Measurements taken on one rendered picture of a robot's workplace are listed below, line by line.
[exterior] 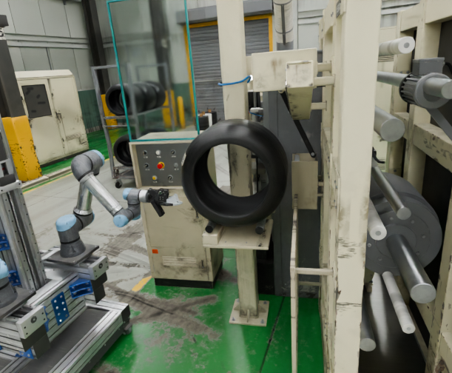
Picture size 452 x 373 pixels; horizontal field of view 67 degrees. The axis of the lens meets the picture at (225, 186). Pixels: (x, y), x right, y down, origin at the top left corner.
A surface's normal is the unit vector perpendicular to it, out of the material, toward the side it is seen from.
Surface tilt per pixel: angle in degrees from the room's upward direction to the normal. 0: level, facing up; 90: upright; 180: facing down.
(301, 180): 90
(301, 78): 72
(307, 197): 90
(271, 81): 90
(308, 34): 90
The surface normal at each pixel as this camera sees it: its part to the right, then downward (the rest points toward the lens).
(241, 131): 0.00, -0.44
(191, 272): -0.21, 0.33
